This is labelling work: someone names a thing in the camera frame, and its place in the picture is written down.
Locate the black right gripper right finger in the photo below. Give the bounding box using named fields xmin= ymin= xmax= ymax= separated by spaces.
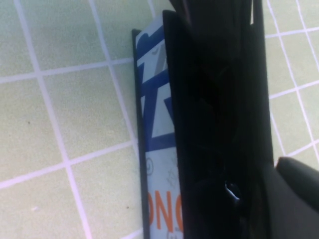
xmin=273 ymin=156 xmax=319 ymax=215

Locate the green white-grid tablecloth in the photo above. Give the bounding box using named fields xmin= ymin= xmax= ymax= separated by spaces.
xmin=0 ymin=0 xmax=319 ymax=239

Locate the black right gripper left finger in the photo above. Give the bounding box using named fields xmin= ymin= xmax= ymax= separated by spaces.
xmin=246 ymin=159 xmax=319 ymax=239

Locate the black printed glasses case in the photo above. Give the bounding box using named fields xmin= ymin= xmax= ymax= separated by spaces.
xmin=131 ymin=0 xmax=275 ymax=239

